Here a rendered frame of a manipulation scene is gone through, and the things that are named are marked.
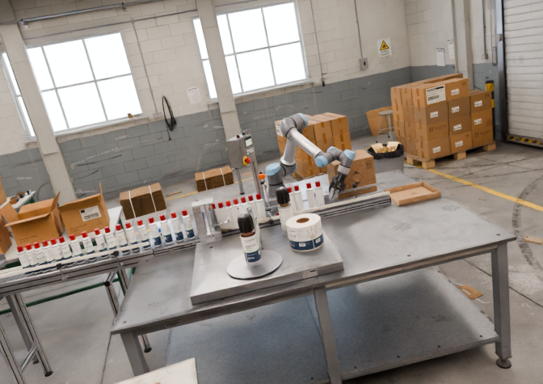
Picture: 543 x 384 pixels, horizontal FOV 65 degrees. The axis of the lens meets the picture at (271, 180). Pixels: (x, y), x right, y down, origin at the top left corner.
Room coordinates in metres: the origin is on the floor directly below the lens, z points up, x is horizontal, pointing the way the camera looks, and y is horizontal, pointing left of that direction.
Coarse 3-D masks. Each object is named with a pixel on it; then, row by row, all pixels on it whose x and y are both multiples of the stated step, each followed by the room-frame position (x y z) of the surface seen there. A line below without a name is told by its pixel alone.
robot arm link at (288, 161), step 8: (296, 120) 2.99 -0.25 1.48; (304, 120) 3.03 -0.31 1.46; (296, 128) 2.98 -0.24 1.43; (304, 128) 3.09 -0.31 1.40; (288, 144) 3.10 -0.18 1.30; (296, 144) 3.10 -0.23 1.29; (288, 152) 3.12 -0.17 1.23; (280, 160) 3.20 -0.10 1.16; (288, 160) 3.15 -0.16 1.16; (288, 168) 3.17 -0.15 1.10; (296, 168) 3.23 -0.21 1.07
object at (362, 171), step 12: (360, 156) 3.02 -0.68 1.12; (372, 156) 2.96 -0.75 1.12; (336, 168) 2.94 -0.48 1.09; (360, 168) 2.95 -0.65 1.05; (372, 168) 2.96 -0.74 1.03; (348, 180) 2.95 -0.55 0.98; (360, 180) 2.95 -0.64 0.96; (372, 180) 2.96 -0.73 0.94; (348, 192) 2.95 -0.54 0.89; (360, 192) 2.95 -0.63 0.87
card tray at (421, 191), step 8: (408, 184) 2.92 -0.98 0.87; (416, 184) 2.92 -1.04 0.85; (424, 184) 2.90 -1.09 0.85; (392, 192) 2.91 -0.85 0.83; (400, 192) 2.88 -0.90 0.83; (408, 192) 2.85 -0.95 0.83; (416, 192) 2.81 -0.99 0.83; (424, 192) 2.78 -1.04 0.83; (432, 192) 2.67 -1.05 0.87; (392, 200) 2.76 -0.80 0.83; (400, 200) 2.65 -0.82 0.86; (408, 200) 2.65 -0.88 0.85; (416, 200) 2.66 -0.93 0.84
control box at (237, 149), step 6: (234, 138) 2.77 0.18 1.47; (240, 138) 2.74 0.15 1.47; (228, 144) 2.74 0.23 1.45; (234, 144) 2.72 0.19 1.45; (240, 144) 2.72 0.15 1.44; (252, 144) 2.84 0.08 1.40; (228, 150) 2.75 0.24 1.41; (234, 150) 2.72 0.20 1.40; (240, 150) 2.71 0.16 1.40; (234, 156) 2.73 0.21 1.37; (240, 156) 2.71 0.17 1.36; (246, 156) 2.75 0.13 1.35; (252, 156) 2.81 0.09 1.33; (234, 162) 2.74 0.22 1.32; (240, 162) 2.71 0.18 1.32
